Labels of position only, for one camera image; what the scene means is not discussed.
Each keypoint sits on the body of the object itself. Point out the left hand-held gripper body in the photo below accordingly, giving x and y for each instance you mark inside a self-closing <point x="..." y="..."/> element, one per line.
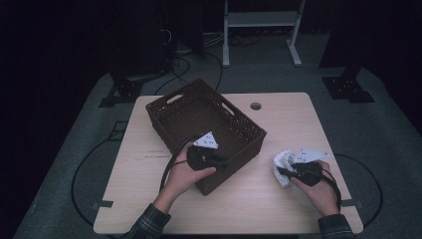
<point x="199" y="159"/>

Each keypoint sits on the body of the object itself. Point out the black stand base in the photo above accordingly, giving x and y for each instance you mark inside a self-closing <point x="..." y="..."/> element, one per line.
<point x="346" y="88"/>
<point x="124" y="91"/>

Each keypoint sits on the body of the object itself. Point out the brown woven basket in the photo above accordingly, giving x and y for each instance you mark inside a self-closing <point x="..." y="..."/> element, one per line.
<point x="199" y="113"/>

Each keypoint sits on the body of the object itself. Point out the black tape strip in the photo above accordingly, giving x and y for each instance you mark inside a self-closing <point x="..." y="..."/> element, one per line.
<point x="106" y="203"/>
<point x="350" y="203"/>

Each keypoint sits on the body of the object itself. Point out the person's left hand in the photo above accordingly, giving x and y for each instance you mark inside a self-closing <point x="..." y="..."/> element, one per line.
<point x="180" y="181"/>

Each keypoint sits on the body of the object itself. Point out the person's right hand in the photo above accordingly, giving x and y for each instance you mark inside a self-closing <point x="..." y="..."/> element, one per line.
<point x="323" y="195"/>

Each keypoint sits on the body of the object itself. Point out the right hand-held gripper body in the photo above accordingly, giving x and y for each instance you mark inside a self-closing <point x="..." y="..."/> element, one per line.
<point x="307" y="174"/>

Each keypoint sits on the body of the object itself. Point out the white textured cloth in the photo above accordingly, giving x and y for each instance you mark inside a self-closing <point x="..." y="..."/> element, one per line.
<point x="282" y="159"/>

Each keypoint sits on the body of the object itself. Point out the white metal stand frame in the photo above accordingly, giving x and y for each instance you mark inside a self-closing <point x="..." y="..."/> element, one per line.
<point x="262" y="19"/>

